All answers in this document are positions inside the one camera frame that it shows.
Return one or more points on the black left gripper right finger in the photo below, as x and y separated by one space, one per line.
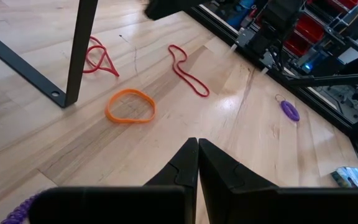
244 202

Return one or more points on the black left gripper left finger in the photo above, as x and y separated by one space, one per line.
166 202

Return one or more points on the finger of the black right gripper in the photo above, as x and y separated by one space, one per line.
172 7

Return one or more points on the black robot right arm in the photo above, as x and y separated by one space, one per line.
278 25

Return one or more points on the red rubber band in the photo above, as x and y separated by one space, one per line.
205 93
116 73

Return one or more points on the orange rubber band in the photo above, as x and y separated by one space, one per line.
129 120

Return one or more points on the black metal riser shelf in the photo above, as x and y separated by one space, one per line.
79 46

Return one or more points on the green card pack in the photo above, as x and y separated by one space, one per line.
353 177

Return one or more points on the red storage crate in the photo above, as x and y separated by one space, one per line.
306 31

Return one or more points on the black computer blue light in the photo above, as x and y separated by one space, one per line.
306 66

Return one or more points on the grey box on frame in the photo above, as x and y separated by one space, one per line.
244 36

